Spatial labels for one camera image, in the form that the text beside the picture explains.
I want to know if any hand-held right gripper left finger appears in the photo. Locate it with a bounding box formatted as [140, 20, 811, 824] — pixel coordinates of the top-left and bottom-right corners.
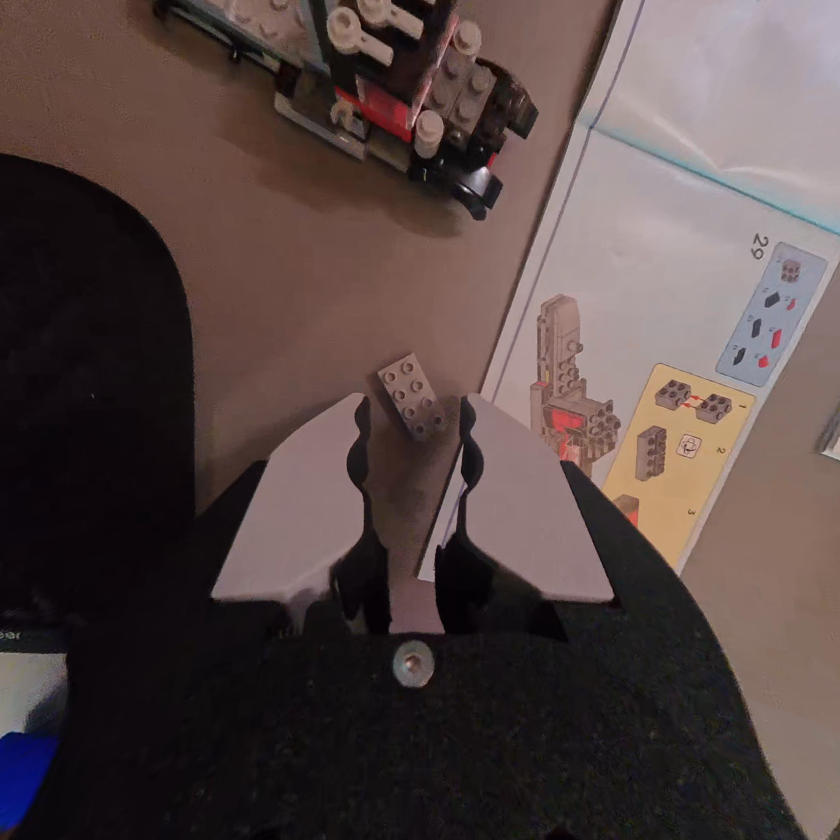
[210, 392, 391, 635]

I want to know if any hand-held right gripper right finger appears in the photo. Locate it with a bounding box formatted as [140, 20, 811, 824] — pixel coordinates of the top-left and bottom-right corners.
[434, 392, 618, 635]

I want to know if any blue plastic bin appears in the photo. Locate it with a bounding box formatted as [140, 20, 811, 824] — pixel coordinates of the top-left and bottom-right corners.
[0, 730, 61, 840]

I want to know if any grey desk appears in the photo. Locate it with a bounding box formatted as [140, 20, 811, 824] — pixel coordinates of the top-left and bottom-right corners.
[0, 0, 840, 840]

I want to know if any open instruction booklet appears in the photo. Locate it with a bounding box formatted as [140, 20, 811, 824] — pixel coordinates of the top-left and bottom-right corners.
[419, 0, 840, 585]

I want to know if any black textured wrist pad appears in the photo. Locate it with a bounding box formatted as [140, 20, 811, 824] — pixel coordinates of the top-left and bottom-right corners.
[0, 153, 196, 621]

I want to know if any toy brick truck model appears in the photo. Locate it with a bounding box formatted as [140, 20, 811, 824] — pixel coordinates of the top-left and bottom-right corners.
[152, 0, 540, 221]

